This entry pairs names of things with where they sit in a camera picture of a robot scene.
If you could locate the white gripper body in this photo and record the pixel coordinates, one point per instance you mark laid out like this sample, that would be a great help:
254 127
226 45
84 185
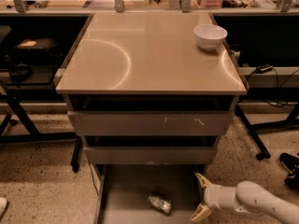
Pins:
212 196

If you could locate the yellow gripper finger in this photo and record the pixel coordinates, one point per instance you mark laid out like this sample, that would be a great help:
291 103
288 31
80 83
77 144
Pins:
202 211
204 182

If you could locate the crushed 7up can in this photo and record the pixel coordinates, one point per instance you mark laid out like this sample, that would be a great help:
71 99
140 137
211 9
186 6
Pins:
159 203

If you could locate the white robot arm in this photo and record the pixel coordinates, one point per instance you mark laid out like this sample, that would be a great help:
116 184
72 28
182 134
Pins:
246 198

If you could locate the grey middle drawer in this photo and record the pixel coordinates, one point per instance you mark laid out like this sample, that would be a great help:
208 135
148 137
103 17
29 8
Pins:
150 155

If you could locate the grey open bottom drawer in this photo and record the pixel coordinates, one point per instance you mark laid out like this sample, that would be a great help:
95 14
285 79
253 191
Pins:
124 192

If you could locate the grey drawer cabinet with counter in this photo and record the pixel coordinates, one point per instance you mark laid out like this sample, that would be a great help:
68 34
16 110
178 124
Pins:
149 62

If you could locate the grey top drawer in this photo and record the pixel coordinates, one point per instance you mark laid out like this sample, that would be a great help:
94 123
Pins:
150 123

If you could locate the black shoe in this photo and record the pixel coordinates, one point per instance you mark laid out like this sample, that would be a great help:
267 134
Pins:
291 164

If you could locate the black power adapter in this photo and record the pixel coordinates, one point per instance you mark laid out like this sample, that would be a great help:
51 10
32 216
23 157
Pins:
263 69

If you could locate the white ceramic bowl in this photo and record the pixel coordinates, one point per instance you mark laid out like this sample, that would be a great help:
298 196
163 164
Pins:
209 36

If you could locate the white shoe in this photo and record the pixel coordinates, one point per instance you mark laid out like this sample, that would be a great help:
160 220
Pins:
3 205

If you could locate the black box on shelf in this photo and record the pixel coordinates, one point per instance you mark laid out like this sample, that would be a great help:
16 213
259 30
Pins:
37 51

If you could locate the black headphones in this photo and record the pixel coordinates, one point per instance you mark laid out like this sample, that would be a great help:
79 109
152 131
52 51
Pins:
17 72

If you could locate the black table leg frame right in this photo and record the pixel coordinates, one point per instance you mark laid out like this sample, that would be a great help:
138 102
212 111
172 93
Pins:
291 122

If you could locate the black table leg frame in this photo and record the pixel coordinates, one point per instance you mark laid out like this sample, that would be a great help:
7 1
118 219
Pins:
34 135
291 122

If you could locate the black table leg frame left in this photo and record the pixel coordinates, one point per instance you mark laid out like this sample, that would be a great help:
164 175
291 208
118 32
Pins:
34 135

